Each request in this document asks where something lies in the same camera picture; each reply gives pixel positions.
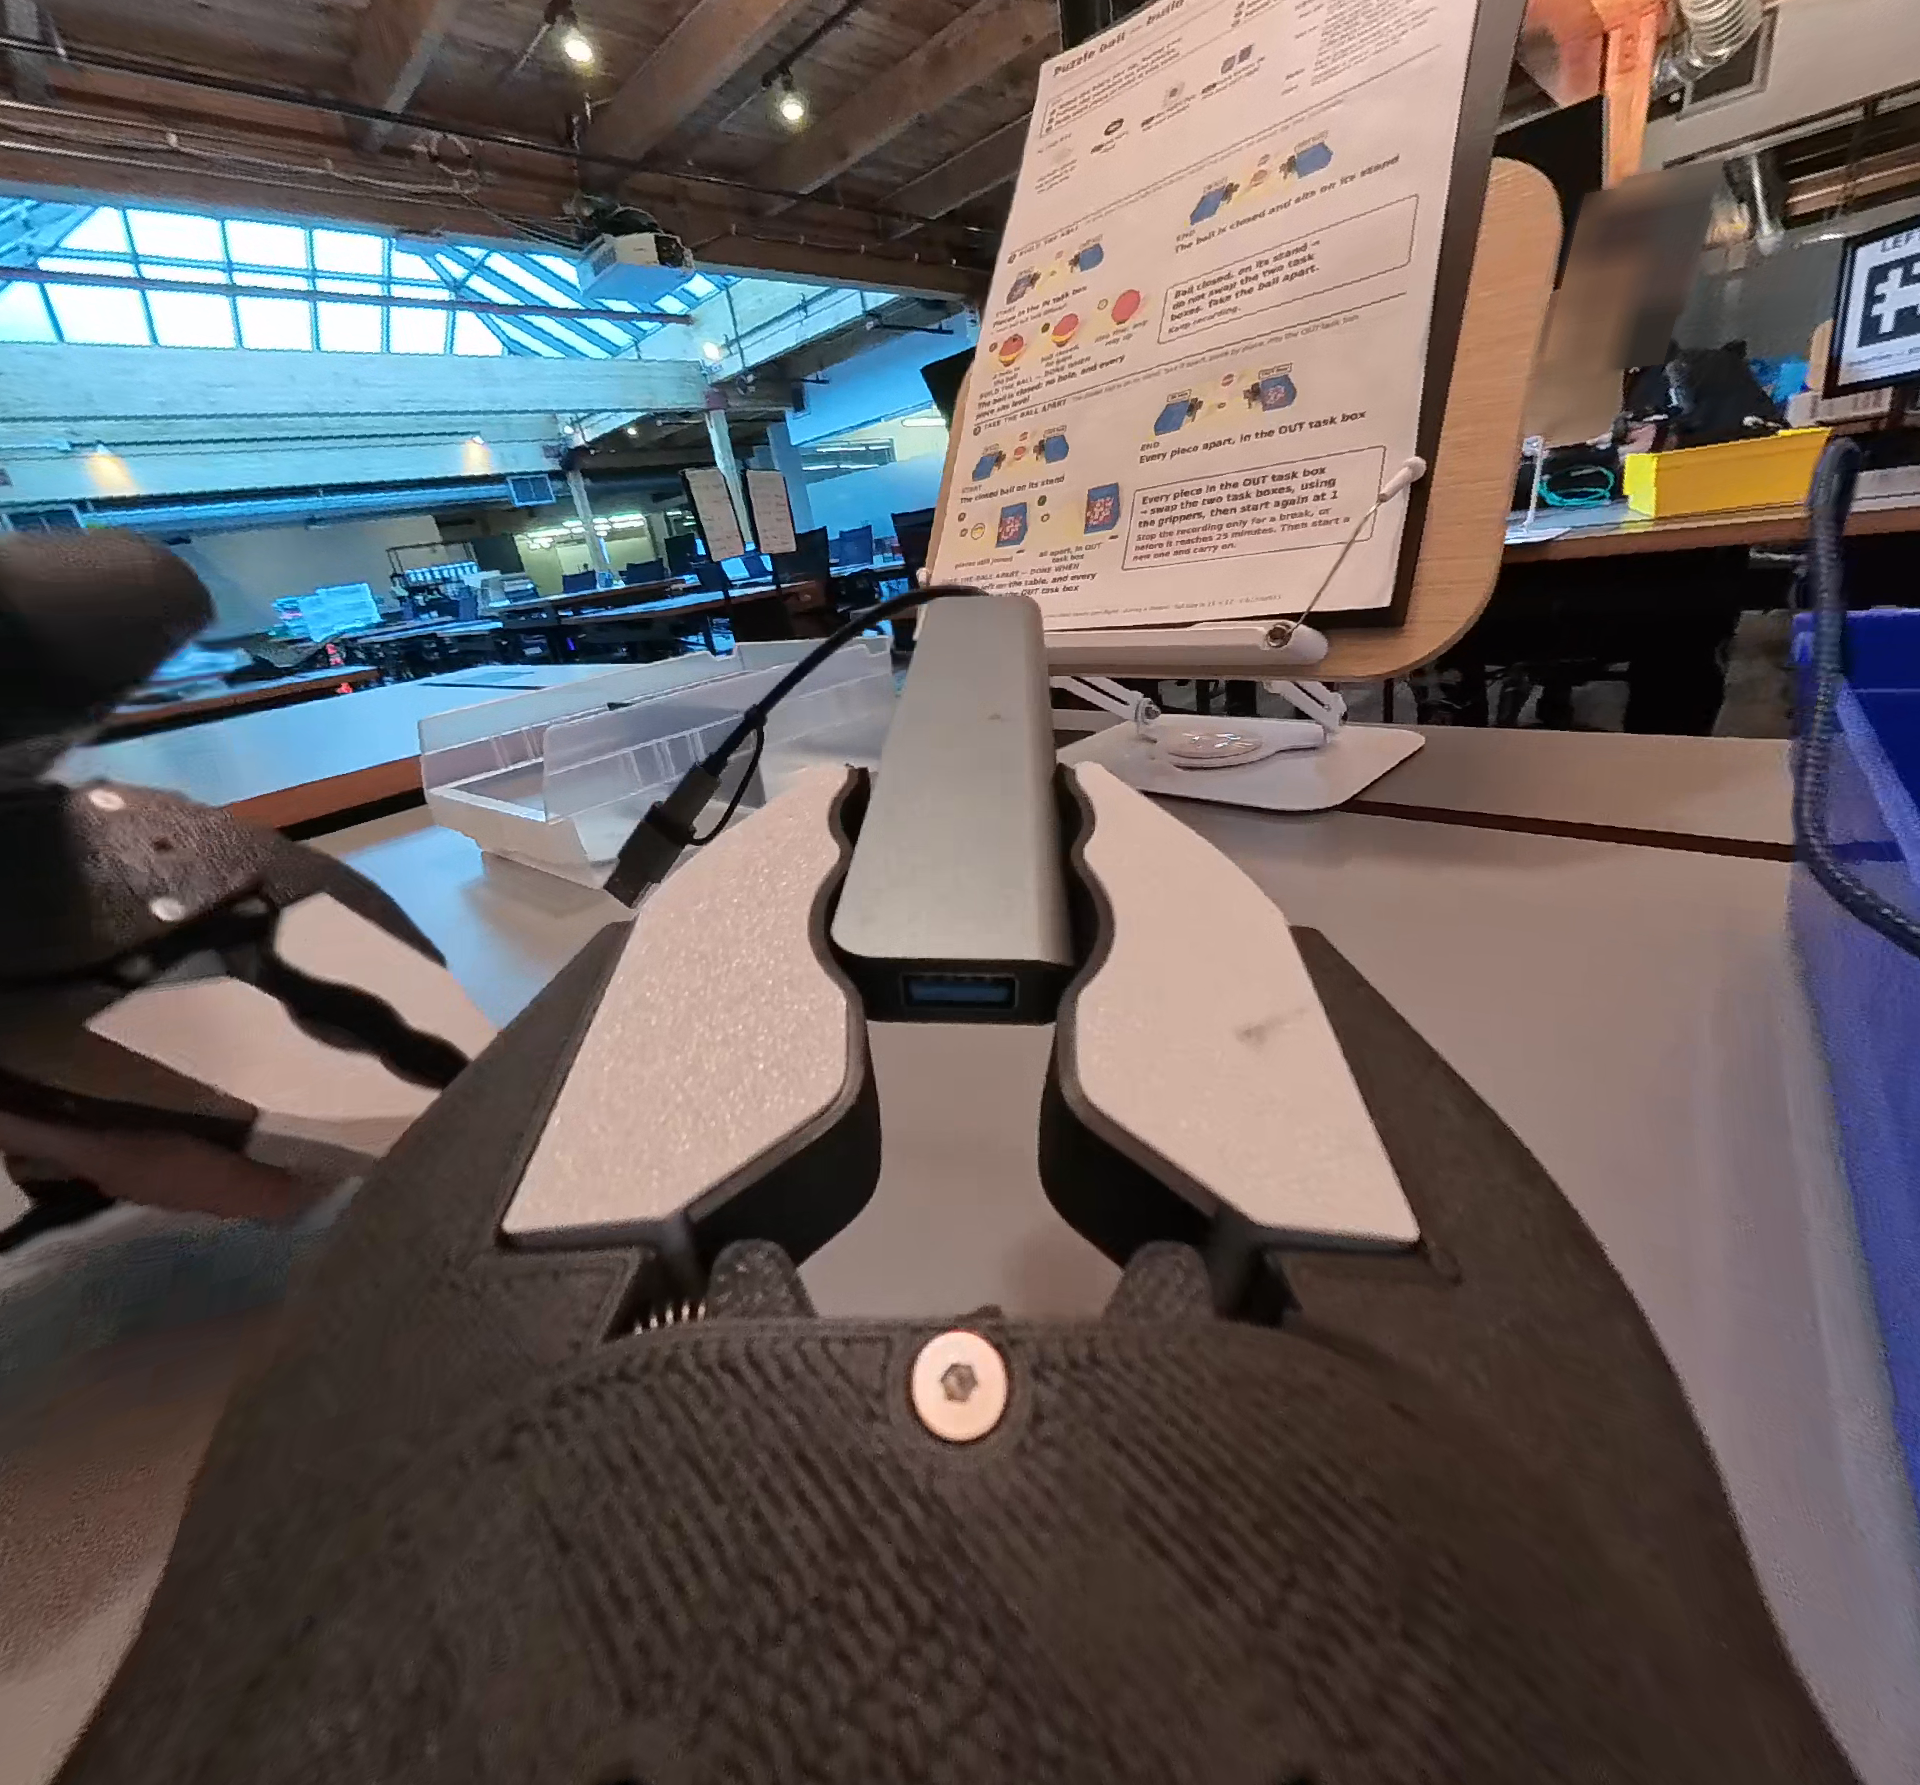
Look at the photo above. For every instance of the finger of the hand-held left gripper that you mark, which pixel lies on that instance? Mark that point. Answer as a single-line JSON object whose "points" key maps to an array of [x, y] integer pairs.
{"points": [[375, 1027]]}

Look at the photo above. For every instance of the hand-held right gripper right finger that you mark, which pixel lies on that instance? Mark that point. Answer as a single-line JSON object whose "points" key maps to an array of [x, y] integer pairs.
{"points": [[1214, 1034]]}

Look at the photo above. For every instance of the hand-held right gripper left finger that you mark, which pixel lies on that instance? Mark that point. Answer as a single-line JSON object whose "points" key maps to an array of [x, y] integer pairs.
{"points": [[704, 1034]]}

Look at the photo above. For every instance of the clear plastic box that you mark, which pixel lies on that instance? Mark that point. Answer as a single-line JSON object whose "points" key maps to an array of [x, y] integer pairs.
{"points": [[510, 764]]}

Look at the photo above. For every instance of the blue plastic bin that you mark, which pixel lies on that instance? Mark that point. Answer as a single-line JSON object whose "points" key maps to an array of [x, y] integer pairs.
{"points": [[1875, 1214]]}

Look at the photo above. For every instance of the grey desk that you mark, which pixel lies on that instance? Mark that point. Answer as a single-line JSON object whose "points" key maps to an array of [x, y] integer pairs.
{"points": [[1574, 1065]]}

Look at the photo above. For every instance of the white standing board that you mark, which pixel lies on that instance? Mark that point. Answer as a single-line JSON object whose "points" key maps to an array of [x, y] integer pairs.
{"points": [[770, 506], [715, 511]]}

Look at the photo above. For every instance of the wooden document stand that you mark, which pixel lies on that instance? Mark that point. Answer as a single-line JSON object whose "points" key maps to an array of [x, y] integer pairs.
{"points": [[1501, 464]]}

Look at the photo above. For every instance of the printed instruction sheet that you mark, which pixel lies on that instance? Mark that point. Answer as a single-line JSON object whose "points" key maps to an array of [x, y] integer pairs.
{"points": [[1201, 314]]}

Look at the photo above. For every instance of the yellow plastic bin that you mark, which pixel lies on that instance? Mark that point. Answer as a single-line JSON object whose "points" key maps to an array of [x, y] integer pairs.
{"points": [[1725, 481]]}

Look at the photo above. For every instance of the white ceiling projector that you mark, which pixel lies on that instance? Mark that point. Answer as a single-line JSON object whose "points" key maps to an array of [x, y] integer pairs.
{"points": [[630, 266]]}

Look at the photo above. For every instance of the black white marker sign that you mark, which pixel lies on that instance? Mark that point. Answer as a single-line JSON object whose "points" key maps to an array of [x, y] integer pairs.
{"points": [[1883, 300]]}

